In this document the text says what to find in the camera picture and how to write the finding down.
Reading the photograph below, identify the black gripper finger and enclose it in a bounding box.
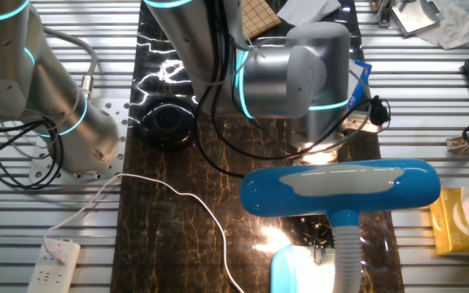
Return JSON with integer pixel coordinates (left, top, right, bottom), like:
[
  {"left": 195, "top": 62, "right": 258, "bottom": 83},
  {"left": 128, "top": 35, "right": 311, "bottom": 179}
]
[
  {"left": 318, "top": 218, "right": 336, "bottom": 265},
  {"left": 299, "top": 216, "right": 321, "bottom": 265}
]

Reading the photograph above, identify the blue desk lamp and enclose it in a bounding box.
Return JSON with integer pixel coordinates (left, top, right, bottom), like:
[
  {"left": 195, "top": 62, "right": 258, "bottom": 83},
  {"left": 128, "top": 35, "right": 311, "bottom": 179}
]
[{"left": 240, "top": 158, "right": 442, "bottom": 293}]

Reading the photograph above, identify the yellow tissue pack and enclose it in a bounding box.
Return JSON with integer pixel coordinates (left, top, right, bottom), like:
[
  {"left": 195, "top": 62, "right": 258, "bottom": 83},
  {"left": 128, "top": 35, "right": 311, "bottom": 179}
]
[{"left": 428, "top": 186, "right": 469, "bottom": 256}]

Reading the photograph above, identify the dark marble pattern mat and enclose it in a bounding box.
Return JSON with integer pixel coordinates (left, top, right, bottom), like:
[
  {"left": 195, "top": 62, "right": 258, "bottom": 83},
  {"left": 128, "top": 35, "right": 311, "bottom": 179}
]
[{"left": 110, "top": 0, "right": 405, "bottom": 293}]

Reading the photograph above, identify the blue and white carton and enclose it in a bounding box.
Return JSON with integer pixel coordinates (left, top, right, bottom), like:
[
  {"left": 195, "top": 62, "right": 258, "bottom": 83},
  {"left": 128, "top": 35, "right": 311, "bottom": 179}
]
[{"left": 347, "top": 59, "right": 373, "bottom": 111}]

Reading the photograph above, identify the black round dish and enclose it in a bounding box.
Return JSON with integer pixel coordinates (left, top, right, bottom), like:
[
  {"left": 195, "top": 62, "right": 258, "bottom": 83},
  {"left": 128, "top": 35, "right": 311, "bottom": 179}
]
[{"left": 139, "top": 96, "right": 198, "bottom": 154}]

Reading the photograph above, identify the wooden grid board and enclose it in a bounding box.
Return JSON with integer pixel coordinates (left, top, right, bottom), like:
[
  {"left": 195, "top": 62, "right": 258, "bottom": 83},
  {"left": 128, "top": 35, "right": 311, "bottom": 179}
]
[{"left": 240, "top": 0, "right": 283, "bottom": 41}]

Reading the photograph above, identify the white paper sheet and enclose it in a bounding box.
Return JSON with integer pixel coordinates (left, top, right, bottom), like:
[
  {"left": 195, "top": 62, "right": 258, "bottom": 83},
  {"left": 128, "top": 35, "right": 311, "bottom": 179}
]
[{"left": 277, "top": 0, "right": 342, "bottom": 28}]

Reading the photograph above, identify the silver robot mounting plate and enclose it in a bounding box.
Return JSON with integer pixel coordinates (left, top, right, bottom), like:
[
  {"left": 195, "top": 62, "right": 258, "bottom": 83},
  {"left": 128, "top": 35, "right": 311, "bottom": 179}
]
[{"left": 28, "top": 97, "right": 129, "bottom": 184}]

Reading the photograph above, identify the silver metal plate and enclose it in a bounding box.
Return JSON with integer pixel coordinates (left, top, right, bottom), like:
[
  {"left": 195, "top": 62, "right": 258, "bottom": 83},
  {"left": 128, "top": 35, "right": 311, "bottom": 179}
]
[{"left": 388, "top": 0, "right": 443, "bottom": 37}]

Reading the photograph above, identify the crumpled white paper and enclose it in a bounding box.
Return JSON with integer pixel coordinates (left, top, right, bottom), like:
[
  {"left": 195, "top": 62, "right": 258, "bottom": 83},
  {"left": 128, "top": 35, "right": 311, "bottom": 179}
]
[{"left": 419, "top": 0, "right": 469, "bottom": 50}]

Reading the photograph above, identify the white power strip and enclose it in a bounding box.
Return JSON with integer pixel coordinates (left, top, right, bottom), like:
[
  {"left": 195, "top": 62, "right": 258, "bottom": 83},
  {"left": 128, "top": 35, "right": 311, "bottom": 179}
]
[{"left": 26, "top": 238, "right": 81, "bottom": 293}]

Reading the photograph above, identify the black camera cable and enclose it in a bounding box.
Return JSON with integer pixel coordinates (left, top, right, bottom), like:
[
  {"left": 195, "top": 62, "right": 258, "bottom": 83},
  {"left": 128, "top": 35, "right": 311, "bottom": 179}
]
[{"left": 210, "top": 0, "right": 374, "bottom": 161}]

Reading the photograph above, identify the white lamp power cord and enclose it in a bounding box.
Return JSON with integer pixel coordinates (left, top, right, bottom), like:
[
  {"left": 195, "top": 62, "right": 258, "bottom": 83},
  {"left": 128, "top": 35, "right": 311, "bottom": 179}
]
[{"left": 42, "top": 173, "right": 246, "bottom": 293}]

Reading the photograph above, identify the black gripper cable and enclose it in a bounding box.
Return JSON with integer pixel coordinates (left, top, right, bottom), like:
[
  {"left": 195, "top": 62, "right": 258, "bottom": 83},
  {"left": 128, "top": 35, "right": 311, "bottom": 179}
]
[{"left": 194, "top": 0, "right": 247, "bottom": 178}]

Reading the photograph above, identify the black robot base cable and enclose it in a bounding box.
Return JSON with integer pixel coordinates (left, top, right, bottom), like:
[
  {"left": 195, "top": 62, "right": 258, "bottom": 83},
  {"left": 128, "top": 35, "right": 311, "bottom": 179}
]
[
  {"left": 0, "top": 120, "right": 67, "bottom": 190},
  {"left": 0, "top": 119, "right": 50, "bottom": 164}
]

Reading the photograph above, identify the grey cable with connector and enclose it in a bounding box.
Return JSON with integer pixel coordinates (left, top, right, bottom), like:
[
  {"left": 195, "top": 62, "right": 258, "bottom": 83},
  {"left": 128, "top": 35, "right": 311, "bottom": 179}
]
[{"left": 41, "top": 24, "right": 99, "bottom": 101}]

